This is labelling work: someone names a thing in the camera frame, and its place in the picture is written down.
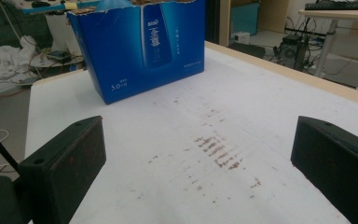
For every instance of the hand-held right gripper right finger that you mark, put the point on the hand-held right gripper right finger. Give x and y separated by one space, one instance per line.
335 168

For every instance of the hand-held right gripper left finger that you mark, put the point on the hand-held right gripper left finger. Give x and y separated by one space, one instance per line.
65 168

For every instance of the blue cardboard box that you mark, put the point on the blue cardboard box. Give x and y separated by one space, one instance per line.
121 56

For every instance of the small black device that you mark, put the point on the small black device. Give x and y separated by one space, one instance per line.
59 56

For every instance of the white cloth pile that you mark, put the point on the white cloth pile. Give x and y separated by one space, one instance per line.
11 57

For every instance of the black computer tower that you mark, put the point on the black computer tower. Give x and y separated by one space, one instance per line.
290 53

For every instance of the white desk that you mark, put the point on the white desk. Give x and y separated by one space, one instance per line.
329 34

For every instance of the dark green mesh panel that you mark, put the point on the dark green mesh panel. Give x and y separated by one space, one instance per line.
9 21

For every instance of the black keyboard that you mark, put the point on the black keyboard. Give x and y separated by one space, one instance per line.
338 5

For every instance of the teal box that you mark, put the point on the teal box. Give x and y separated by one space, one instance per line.
245 18

